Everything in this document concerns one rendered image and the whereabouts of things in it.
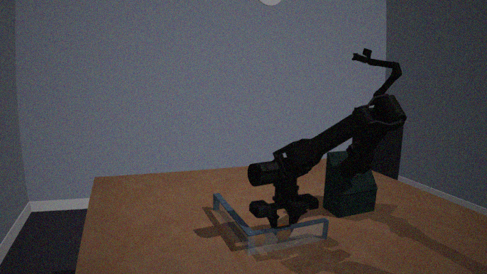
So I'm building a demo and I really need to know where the clear l-shaped low wall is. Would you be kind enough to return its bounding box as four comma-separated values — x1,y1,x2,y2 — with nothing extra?
214,196,328,256

